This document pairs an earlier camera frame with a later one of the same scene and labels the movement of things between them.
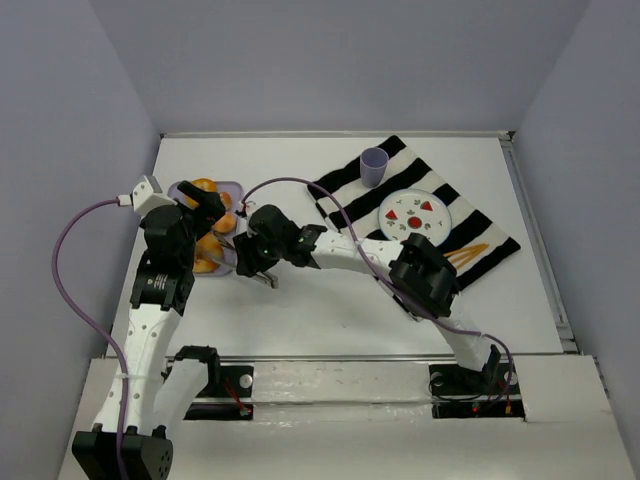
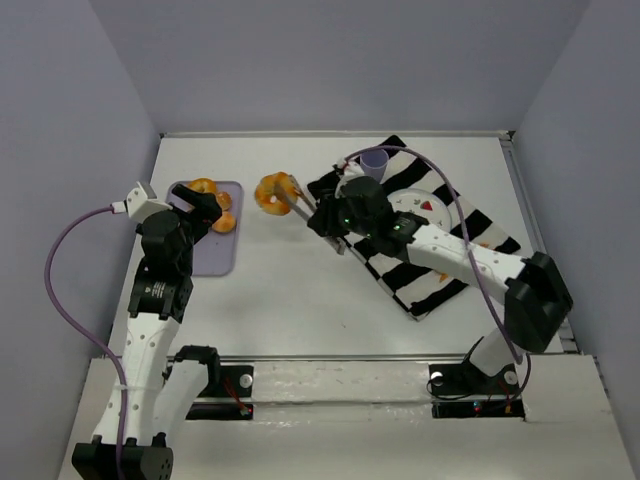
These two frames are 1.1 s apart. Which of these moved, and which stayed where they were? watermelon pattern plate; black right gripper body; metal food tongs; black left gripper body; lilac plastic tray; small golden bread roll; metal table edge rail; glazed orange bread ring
Moved: black right gripper body; metal food tongs
Stayed: black left gripper body; metal table edge rail; watermelon pattern plate; lilac plastic tray; glazed orange bread ring; small golden bread roll
